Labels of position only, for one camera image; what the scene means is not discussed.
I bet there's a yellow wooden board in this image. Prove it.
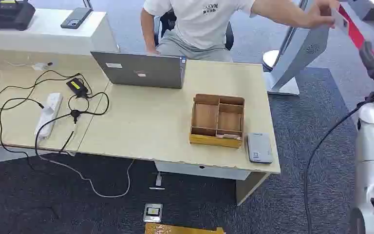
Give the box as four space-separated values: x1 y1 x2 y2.
145 223 226 234

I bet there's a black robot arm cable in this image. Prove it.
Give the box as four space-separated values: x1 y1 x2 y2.
303 93 374 234

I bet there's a short black cable end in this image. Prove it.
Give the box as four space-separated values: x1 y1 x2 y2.
58 130 75 155

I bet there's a small white adapter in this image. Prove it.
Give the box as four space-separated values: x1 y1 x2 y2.
32 62 54 71

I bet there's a person's left hand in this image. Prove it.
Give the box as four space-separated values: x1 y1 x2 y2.
306 0 341 30

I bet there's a white desk drawer unit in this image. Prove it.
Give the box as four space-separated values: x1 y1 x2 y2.
154 160 253 181

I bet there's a grey kiosk stand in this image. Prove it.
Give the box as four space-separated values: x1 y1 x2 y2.
262 0 331 96

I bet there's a black cable with junction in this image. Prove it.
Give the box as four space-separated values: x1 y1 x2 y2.
67 92 110 125

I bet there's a white card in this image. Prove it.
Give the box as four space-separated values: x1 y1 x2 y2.
330 7 350 35

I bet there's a black power adapter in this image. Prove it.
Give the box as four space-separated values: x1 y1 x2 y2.
66 78 89 98

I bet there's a white power strip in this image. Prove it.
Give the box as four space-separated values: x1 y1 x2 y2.
34 93 64 140

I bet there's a pink card stack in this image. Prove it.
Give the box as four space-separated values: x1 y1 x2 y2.
215 134 242 141

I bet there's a person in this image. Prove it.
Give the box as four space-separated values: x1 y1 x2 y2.
140 0 257 62

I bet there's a wooden compartment box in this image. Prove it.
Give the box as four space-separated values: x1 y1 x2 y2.
188 94 246 149

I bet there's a black and grey cable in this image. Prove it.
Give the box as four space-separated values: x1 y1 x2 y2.
34 111 135 199

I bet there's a grey laptop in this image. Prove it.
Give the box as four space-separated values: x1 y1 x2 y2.
90 50 187 90

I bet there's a long black cable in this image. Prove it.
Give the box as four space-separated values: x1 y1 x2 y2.
0 70 93 111

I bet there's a metal floor socket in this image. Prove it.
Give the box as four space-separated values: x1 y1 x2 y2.
143 203 164 223

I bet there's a dark smartphone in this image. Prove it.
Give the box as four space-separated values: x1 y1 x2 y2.
60 7 93 30

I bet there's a black plug cable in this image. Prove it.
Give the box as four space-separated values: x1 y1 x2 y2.
0 97 45 171

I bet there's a black office chair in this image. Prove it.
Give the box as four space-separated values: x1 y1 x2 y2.
154 9 235 52

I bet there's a white bracket under desk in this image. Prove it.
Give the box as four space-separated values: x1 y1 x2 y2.
149 172 166 191

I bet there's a white counter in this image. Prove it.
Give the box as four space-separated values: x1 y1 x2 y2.
0 4 120 56

